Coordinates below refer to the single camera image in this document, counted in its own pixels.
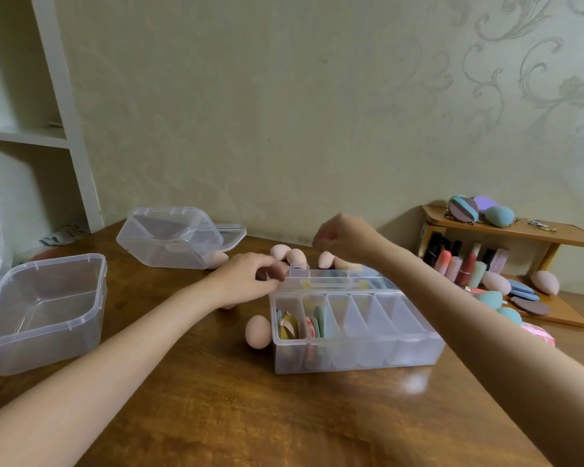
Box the person's right hand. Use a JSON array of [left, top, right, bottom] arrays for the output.
[[312, 212, 395, 268]]

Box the person's left hand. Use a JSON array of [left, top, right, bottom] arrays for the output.
[[209, 252, 291, 309]]

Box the group of beige egg sponges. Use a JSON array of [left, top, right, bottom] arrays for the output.
[[206, 243, 366, 351]]

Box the clear compartment organizer box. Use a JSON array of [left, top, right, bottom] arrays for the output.
[[268, 263, 446, 376]]

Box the pink marbled sponge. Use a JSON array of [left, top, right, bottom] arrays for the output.
[[520, 321, 557, 347]]

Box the person's left forearm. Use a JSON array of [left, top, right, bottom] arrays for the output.
[[0, 281, 225, 467]]

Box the person's right forearm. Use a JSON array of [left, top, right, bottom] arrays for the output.
[[369, 237, 584, 467]]

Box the clear square lidded container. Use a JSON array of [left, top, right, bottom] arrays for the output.
[[116, 206, 248, 270], [0, 187, 108, 377]]

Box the row of lipsticks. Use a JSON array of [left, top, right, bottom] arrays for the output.
[[423, 232, 511, 289]]

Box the wooden two-tier cosmetic rack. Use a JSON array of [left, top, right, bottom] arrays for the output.
[[420, 204, 584, 329]]

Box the white shelving unit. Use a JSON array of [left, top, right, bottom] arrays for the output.
[[0, 0, 104, 263]]

